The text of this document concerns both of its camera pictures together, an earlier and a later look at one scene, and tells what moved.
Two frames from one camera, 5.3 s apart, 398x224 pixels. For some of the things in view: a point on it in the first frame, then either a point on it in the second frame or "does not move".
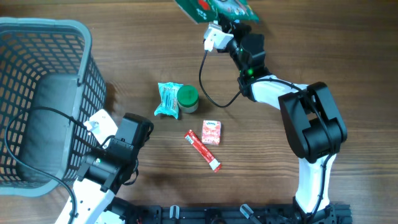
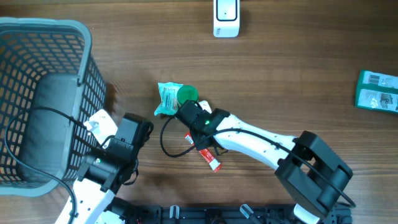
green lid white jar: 188,98 does not move
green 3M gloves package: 200,11 -> 377,91
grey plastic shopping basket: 51,84 does not move
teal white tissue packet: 168,92 does not move
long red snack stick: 203,150 does not move
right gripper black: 233,26 -> 194,134
